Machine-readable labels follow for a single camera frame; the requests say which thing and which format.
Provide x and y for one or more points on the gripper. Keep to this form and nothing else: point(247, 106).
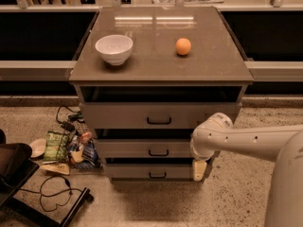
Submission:
point(200, 150)

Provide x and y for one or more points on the grey drawer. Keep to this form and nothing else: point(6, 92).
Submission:
point(151, 169)
point(156, 107)
point(144, 143)

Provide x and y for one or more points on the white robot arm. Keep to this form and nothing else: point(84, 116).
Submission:
point(281, 145)

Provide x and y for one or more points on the grey bottom drawer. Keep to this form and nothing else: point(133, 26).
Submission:
point(151, 169)

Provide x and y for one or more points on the grey top drawer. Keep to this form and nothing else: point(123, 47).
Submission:
point(156, 107)

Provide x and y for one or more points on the grey drawer cabinet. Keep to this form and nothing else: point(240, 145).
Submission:
point(214, 58)

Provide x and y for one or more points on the blue snack package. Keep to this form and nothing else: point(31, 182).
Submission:
point(87, 158)

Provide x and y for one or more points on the red white snack packet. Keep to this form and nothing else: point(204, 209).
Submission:
point(84, 138)

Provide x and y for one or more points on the orange fruit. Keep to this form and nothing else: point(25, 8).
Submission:
point(183, 46)

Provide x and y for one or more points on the white ceramic bowl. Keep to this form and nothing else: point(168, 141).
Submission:
point(114, 49)

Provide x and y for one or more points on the green chip bag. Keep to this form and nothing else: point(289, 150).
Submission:
point(55, 147)

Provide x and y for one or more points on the tan snack bag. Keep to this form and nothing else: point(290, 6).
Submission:
point(63, 169)

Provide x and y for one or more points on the white plate on floor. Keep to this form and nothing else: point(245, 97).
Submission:
point(38, 147)

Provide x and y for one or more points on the black chair base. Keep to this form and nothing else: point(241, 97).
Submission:
point(16, 169)

